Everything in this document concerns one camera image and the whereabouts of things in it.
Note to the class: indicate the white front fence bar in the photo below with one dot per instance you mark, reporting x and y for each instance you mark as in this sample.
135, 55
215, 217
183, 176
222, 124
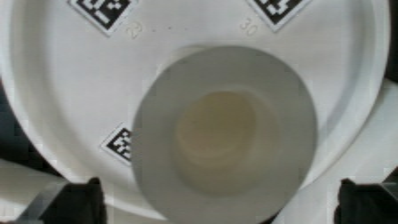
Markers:
21, 183

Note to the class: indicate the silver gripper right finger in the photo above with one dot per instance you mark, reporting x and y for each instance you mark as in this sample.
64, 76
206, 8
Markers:
367, 201

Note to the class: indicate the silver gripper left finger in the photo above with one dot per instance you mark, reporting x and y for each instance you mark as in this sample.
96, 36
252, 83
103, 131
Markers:
67, 204

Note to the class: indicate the white cylindrical table leg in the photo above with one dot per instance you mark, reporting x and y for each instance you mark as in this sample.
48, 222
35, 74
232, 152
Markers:
223, 137

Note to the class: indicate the white round table top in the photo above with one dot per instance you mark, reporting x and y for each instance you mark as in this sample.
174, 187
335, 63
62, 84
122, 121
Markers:
85, 49

